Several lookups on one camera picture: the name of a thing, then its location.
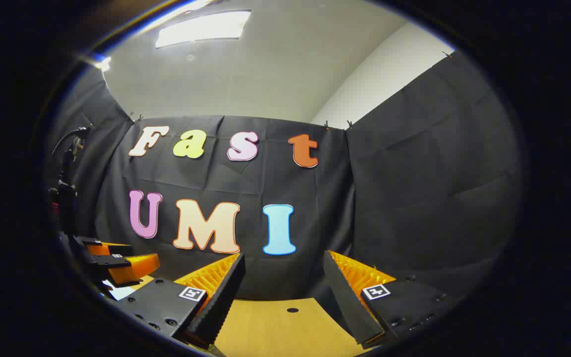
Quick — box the black backdrop cloth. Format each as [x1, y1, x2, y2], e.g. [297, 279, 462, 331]
[43, 50, 524, 303]

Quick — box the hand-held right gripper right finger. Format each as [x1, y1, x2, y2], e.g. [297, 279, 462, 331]
[322, 250, 460, 348]

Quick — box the ceiling light panel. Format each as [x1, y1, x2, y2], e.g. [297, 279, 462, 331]
[155, 10, 252, 49]

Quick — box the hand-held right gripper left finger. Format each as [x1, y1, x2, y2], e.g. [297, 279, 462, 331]
[117, 253, 246, 349]

